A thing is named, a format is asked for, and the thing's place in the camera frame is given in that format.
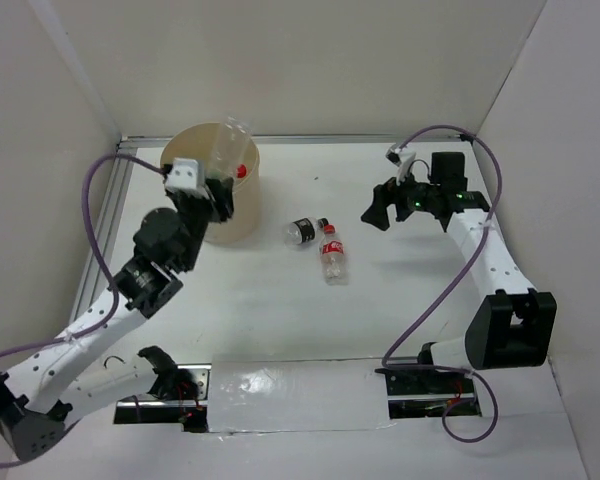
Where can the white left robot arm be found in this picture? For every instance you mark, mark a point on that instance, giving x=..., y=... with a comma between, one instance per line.
x=43, y=397

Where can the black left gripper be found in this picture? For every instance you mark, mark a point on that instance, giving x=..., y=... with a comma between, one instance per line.
x=224, y=193

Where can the small clear bottle red label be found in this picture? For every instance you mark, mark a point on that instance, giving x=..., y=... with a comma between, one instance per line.
x=332, y=257

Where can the aluminium frame rail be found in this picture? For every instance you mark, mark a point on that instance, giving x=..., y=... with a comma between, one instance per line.
x=109, y=218

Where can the large clear bottle red label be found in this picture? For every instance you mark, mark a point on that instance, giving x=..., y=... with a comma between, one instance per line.
x=241, y=171

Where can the beige plastic bin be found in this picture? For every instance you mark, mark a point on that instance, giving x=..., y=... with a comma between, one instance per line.
x=196, y=142

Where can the large clear unlabelled bottle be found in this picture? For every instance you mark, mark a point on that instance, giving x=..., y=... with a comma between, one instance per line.
x=231, y=141

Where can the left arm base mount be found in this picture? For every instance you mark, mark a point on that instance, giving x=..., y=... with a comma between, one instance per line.
x=179, y=395

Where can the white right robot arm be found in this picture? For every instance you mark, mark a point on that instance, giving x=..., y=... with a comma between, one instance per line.
x=513, y=325

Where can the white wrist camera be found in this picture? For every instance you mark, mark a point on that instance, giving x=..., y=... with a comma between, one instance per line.
x=186, y=175
x=403, y=158

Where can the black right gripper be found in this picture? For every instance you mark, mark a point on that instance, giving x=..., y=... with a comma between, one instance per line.
x=385, y=195

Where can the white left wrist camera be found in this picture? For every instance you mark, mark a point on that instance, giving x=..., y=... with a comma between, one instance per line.
x=186, y=175

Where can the clear bottle black label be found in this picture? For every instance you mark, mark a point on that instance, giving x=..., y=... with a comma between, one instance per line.
x=303, y=231

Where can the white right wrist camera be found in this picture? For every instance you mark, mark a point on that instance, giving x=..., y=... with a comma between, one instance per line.
x=403, y=158

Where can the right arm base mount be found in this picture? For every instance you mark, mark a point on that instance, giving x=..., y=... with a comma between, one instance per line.
x=415, y=393

